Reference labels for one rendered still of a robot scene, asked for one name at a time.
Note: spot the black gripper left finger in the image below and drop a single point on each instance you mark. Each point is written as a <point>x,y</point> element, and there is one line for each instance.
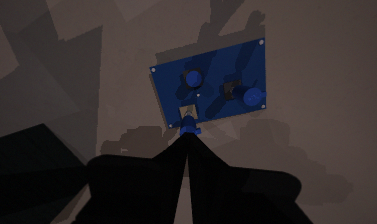
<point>158,176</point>

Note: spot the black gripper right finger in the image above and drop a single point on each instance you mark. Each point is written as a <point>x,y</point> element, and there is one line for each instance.
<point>210,178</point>

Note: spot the blue circuit board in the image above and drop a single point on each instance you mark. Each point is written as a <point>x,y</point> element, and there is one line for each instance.
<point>212,85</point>

